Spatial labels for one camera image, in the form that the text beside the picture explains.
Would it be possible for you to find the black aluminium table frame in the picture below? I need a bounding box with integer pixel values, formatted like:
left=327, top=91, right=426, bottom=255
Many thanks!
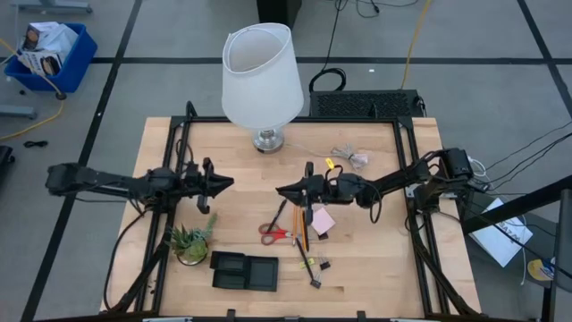
left=100, top=100, right=482, bottom=322

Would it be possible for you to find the white bundled lamp cord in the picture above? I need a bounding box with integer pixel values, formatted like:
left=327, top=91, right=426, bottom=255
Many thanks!
left=284, top=141, right=370, bottom=172

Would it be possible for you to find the grey metal table foot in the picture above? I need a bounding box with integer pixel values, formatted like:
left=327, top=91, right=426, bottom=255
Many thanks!
left=0, top=105, right=38, bottom=121
left=9, top=0, right=94, bottom=14

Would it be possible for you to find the printed cardboard box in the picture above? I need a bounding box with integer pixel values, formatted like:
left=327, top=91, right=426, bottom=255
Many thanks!
left=21, top=21, right=51, bottom=51
left=18, top=49, right=64, bottom=77

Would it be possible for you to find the pink sticky note pad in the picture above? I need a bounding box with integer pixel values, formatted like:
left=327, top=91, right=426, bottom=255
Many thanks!
left=310, top=206, right=337, bottom=237

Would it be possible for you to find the white printed paper sheet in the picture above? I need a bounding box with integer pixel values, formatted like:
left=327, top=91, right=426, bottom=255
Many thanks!
left=468, top=197, right=534, bottom=268

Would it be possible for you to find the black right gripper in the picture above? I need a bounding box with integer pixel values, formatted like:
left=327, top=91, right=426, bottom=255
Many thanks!
left=275, top=161, right=343, bottom=225

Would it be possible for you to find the black mesh desk organizer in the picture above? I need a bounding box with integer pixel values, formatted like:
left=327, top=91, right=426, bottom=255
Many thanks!
left=209, top=250, right=280, bottom=293

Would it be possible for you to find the blue plastic bin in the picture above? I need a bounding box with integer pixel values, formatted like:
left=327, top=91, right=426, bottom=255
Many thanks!
left=3, top=21, right=99, bottom=95

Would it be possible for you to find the black box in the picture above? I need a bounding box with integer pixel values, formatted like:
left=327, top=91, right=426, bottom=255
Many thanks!
left=256, top=0, right=303, bottom=29

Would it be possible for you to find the white plastic bag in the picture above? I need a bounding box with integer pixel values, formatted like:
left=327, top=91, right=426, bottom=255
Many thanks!
left=38, top=22, right=80, bottom=58

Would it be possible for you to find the black hanging cable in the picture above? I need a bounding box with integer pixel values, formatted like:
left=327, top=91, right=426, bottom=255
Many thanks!
left=307, top=0, right=349, bottom=94

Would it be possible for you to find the dark grey upright post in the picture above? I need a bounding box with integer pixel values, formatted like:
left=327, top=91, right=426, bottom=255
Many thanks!
left=540, top=187, right=572, bottom=322

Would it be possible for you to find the black perforated computer case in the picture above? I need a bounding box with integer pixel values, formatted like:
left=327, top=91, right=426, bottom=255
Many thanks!
left=308, top=89, right=426, bottom=120

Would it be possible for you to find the yellow floor cable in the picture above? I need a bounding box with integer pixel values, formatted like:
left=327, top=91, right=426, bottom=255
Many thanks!
left=0, top=38, right=67, bottom=143

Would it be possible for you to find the small potted succulent plant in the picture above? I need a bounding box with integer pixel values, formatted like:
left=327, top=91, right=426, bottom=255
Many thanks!
left=165, top=213, right=219, bottom=267

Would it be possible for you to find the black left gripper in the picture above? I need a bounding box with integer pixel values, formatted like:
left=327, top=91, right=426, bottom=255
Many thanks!
left=181, top=157, right=235, bottom=215

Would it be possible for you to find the black diagonal metal beam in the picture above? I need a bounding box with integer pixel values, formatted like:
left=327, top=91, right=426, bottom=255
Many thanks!
left=459, top=174, right=572, bottom=236

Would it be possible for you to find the yellow hanging cable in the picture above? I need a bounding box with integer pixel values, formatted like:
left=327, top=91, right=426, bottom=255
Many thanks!
left=400, top=0, right=433, bottom=89

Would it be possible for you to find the white shade silver table lamp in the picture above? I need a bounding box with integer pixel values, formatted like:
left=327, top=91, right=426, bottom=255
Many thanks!
left=221, top=21, right=306, bottom=156

